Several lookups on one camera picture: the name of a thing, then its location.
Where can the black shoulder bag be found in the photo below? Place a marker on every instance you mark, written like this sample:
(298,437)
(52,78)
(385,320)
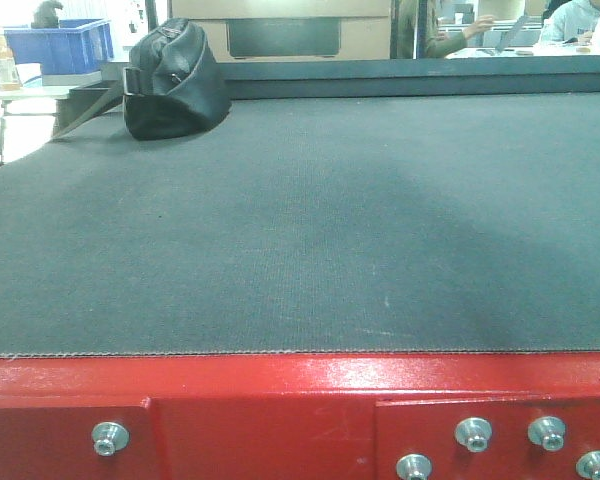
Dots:
(172,86)

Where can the dark grey conveyor belt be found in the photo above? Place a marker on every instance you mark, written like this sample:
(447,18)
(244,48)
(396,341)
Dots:
(448,224)

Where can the large cardboard box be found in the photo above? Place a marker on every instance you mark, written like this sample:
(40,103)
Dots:
(292,31)

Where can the white work table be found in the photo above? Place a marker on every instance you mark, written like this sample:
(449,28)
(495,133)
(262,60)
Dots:
(537,50)

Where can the silver laptop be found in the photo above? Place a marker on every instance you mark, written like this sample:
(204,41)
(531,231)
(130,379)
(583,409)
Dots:
(500,40)

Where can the blue crate on table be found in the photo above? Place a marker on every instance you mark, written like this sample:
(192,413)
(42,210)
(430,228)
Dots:
(77,46)

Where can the orange drink bottle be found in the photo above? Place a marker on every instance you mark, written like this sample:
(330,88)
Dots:
(9,76)

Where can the seated person in grey hoodie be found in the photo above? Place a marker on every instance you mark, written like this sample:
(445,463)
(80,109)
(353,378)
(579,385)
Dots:
(574,20)

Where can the red conveyor frame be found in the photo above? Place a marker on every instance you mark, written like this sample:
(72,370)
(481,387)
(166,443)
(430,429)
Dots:
(302,416)

